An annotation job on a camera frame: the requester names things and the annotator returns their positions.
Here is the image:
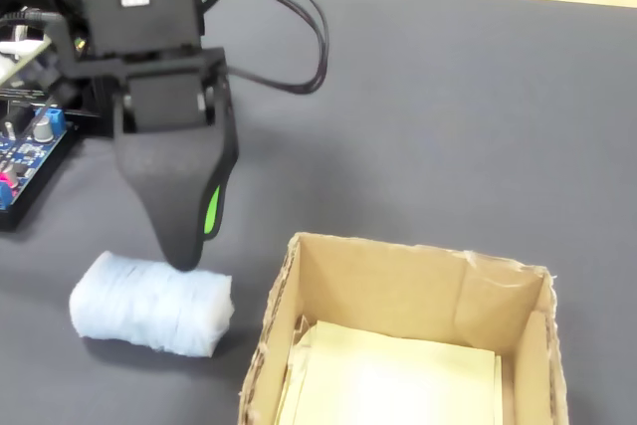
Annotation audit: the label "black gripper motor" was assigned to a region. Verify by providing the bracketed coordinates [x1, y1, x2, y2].
[63, 46, 241, 273]

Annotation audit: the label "brown cardboard box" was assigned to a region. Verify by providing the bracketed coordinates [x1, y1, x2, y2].
[237, 231, 571, 425]

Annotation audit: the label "blue circuit board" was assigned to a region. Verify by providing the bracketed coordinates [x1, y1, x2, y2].
[0, 101, 69, 212]
[0, 96, 85, 233]

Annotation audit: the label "white plug connector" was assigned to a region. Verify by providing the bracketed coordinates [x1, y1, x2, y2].
[0, 38, 45, 56]

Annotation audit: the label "grey table mat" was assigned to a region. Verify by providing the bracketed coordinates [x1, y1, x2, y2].
[0, 0, 637, 425]

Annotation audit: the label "pale yellow paper sheets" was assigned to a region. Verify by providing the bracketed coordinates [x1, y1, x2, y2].
[276, 319, 504, 425]

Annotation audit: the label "thin black servo cables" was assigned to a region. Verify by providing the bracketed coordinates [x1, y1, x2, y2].
[198, 0, 330, 96]

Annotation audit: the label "black power plug cable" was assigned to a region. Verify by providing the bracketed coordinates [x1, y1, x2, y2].
[0, 7, 67, 29]

